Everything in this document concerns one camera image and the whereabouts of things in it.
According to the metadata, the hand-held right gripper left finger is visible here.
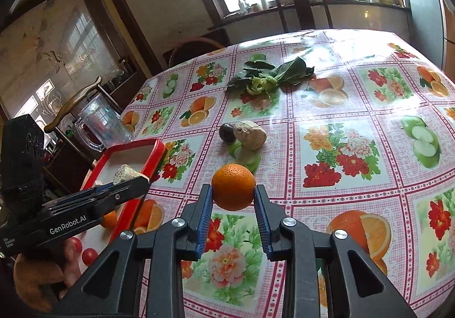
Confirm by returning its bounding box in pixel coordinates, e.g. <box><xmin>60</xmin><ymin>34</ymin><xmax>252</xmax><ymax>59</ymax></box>
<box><xmin>59</xmin><ymin>183</ymin><xmax>214</xmax><ymax>318</ymax></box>

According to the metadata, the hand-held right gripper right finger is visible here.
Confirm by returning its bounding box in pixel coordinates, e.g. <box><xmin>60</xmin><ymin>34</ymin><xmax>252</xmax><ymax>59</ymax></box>
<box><xmin>253</xmin><ymin>183</ymin><xmax>420</xmax><ymax>318</ymax></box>

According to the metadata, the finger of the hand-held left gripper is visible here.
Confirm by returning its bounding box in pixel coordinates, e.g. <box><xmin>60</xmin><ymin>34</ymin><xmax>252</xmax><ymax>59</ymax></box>
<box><xmin>93</xmin><ymin>177</ymin><xmax>150</xmax><ymax>218</ymax></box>
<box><xmin>43</xmin><ymin>184</ymin><xmax>120</xmax><ymax>211</ymax></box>

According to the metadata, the orange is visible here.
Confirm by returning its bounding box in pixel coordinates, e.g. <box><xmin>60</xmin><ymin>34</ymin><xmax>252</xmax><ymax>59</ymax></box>
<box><xmin>211</xmin><ymin>164</ymin><xmax>257</xmax><ymax>212</ymax></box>
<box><xmin>100</xmin><ymin>210</ymin><xmax>119</xmax><ymax>230</ymax></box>

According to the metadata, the red tray with white inside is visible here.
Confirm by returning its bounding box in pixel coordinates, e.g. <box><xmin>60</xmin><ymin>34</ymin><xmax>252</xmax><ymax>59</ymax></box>
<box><xmin>79</xmin><ymin>138</ymin><xmax>167</xmax><ymax>245</ymax></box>

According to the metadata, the person's left hand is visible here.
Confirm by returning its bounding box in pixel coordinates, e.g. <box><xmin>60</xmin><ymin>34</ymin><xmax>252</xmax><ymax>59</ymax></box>
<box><xmin>63</xmin><ymin>238</ymin><xmax>85</xmax><ymax>296</ymax></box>

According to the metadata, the clear plastic pitcher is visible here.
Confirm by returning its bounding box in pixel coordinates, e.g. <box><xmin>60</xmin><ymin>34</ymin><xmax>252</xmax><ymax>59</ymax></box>
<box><xmin>74</xmin><ymin>92</ymin><xmax>134</xmax><ymax>152</ymax></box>

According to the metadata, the floral printed tablecloth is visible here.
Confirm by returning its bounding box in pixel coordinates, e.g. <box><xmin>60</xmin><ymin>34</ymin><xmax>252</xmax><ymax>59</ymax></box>
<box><xmin>117</xmin><ymin>29</ymin><xmax>455</xmax><ymax>318</ymax></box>

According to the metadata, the dark purple plum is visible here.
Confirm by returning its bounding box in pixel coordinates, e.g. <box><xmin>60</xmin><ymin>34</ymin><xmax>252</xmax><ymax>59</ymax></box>
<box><xmin>218</xmin><ymin>123</ymin><xmax>237</xmax><ymax>145</ymax></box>

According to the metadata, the leafy green vegetable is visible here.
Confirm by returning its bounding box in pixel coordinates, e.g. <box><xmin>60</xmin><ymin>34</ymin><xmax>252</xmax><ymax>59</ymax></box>
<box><xmin>226</xmin><ymin>57</ymin><xmax>315</xmax><ymax>95</ymax></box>

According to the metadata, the round-back wooden chair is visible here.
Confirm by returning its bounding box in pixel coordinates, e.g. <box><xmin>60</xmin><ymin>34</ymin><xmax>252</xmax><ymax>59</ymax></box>
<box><xmin>169</xmin><ymin>37</ymin><xmax>226</xmax><ymax>68</ymax></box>

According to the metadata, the dark wooden straight-back chair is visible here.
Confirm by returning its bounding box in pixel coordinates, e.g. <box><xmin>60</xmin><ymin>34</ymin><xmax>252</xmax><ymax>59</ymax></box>
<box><xmin>268</xmin><ymin>0</ymin><xmax>334</xmax><ymax>33</ymax></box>

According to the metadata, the silver refrigerator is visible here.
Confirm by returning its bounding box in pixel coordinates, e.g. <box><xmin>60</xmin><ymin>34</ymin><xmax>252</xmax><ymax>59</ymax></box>
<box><xmin>398</xmin><ymin>0</ymin><xmax>455</xmax><ymax>73</ymax></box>

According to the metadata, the wooden chair with curved top rail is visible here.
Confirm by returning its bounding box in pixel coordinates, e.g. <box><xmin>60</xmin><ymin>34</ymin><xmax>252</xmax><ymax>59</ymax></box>
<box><xmin>43</xmin><ymin>76</ymin><xmax>104</xmax><ymax>134</ymax></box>

